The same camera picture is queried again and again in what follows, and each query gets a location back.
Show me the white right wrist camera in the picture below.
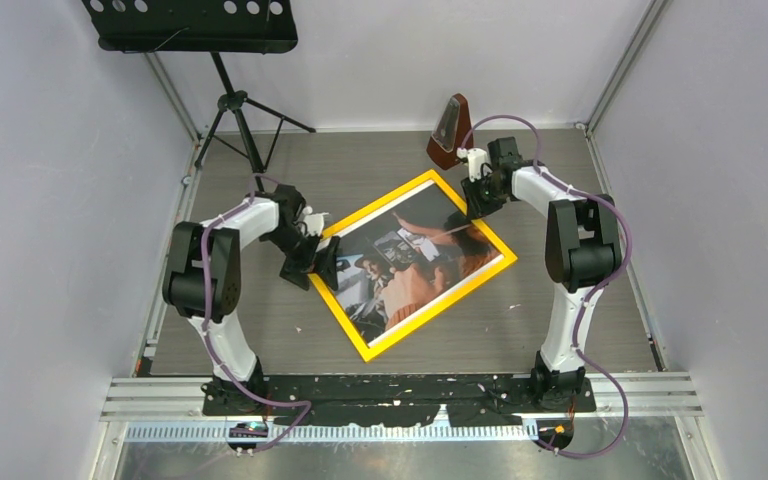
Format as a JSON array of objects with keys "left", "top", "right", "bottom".
[{"left": 456, "top": 148, "right": 492, "bottom": 182}]

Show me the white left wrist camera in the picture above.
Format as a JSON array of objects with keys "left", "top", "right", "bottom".
[{"left": 299, "top": 206, "right": 331, "bottom": 237}]

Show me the printed photo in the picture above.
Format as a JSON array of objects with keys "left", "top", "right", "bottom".
[{"left": 320, "top": 180, "right": 506, "bottom": 348}]

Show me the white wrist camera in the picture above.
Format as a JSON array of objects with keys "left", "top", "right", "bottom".
[
  {"left": 456, "top": 148, "right": 492, "bottom": 182},
  {"left": 299, "top": 206, "right": 331, "bottom": 237}
]

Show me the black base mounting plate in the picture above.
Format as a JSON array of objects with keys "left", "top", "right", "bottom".
[{"left": 200, "top": 373, "right": 596, "bottom": 427}]

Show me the brown metronome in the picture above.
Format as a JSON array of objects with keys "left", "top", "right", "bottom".
[{"left": 426, "top": 93, "right": 472, "bottom": 170}]

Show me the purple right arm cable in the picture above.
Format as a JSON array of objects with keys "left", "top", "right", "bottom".
[{"left": 460, "top": 115, "right": 634, "bottom": 460}]

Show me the yellow wooden picture frame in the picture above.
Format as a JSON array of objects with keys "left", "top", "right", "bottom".
[{"left": 307, "top": 169, "right": 519, "bottom": 364}]

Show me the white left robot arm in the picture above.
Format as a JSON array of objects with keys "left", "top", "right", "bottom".
[{"left": 161, "top": 184, "right": 341, "bottom": 414}]

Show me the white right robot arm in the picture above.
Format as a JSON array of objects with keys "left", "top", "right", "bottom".
[{"left": 456, "top": 137, "right": 623, "bottom": 411}]

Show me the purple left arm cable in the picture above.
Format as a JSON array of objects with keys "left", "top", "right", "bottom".
[{"left": 199, "top": 173, "right": 312, "bottom": 455}]

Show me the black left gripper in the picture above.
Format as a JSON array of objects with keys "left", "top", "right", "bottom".
[{"left": 264, "top": 226, "right": 339, "bottom": 291}]

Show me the black music stand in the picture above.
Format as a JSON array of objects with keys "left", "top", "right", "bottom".
[{"left": 83, "top": 0, "right": 316, "bottom": 174}]

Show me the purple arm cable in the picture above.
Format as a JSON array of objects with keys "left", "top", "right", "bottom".
[
  {"left": 199, "top": 173, "right": 312, "bottom": 455},
  {"left": 460, "top": 115, "right": 634, "bottom": 460}
]

